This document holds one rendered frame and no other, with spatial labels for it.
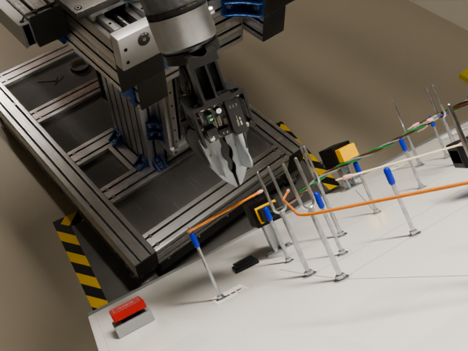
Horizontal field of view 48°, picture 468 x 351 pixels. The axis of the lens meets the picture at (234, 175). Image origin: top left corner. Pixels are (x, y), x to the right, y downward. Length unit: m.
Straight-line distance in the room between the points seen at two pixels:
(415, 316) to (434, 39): 2.91
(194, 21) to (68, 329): 1.60
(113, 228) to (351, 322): 1.56
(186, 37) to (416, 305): 0.38
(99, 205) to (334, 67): 1.53
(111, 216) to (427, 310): 1.65
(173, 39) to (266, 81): 2.20
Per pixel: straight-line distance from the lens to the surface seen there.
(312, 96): 2.75
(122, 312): 0.79
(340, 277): 0.59
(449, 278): 0.49
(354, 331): 0.46
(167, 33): 0.63
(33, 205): 2.42
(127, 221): 1.98
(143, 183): 2.08
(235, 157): 0.73
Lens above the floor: 1.84
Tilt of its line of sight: 51 degrees down
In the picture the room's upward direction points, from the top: straight up
